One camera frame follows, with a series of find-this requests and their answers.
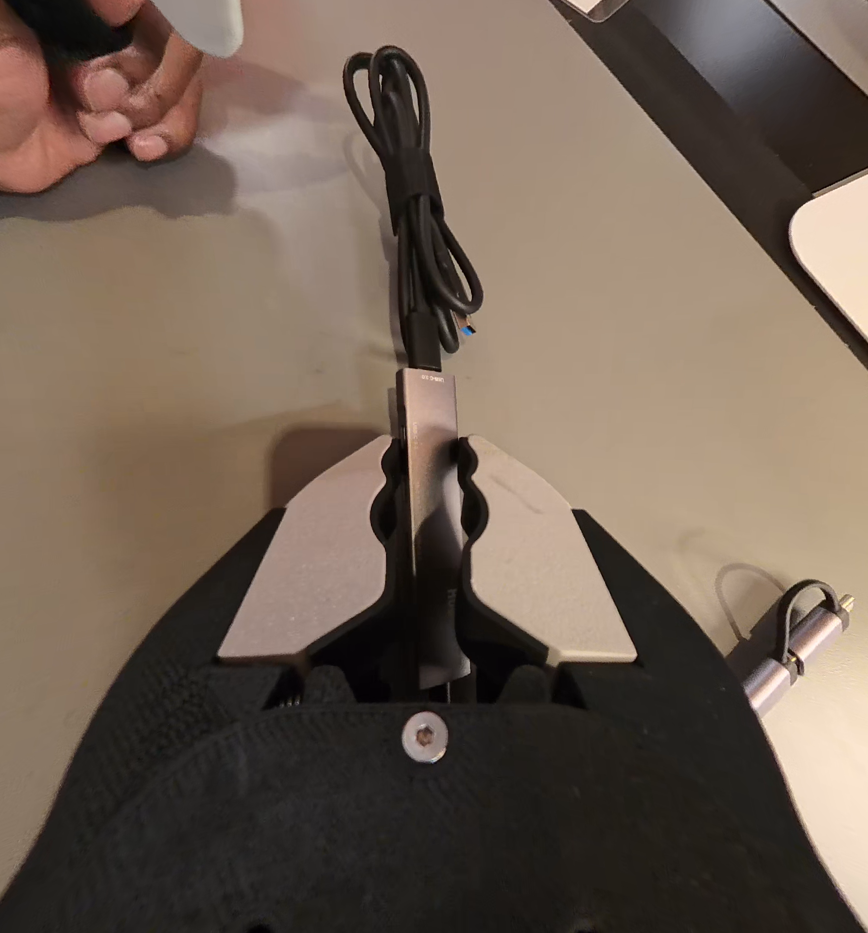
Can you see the person's left hand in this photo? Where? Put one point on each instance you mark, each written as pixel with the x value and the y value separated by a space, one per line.
pixel 11 124

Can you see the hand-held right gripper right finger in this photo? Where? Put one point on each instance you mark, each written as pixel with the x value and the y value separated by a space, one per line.
pixel 543 576

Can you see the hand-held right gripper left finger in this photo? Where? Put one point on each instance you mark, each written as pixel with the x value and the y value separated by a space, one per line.
pixel 317 576

